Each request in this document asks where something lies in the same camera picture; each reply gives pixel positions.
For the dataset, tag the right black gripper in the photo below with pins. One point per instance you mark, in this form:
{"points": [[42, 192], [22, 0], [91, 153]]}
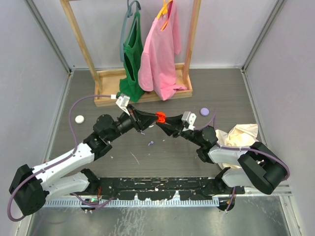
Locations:
{"points": [[177, 130]]}

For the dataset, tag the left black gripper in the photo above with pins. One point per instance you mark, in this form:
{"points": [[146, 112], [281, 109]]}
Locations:
{"points": [[141, 120]]}

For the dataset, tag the cream cloth bag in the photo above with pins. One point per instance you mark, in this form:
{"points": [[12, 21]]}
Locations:
{"points": [[239, 136]]}

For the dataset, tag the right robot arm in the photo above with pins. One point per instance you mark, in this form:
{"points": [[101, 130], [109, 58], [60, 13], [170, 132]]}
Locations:
{"points": [[255, 165]]}

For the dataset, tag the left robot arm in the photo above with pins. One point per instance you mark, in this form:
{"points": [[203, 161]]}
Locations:
{"points": [[32, 188]]}

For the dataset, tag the white earbud case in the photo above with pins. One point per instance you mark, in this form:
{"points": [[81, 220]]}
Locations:
{"points": [[79, 119]]}

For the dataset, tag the green tank top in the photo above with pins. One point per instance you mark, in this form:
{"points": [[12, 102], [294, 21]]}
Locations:
{"points": [[133, 49]]}

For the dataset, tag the wooden clothes rack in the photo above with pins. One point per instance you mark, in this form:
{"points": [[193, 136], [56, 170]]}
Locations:
{"points": [[107, 81]]}

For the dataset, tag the pink shirt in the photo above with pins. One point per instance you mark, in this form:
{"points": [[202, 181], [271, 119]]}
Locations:
{"points": [[157, 69]]}

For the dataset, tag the grey blue hanger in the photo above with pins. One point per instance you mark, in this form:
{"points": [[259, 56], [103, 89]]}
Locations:
{"points": [[128, 14]]}

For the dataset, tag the yellow hanger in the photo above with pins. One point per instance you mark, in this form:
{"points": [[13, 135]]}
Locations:
{"points": [[165, 12]]}

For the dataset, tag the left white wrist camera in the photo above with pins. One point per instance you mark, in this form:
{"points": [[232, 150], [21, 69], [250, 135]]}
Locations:
{"points": [[122, 102]]}

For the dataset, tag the white slotted cable duct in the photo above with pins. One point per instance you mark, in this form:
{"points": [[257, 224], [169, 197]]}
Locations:
{"points": [[175, 202]]}

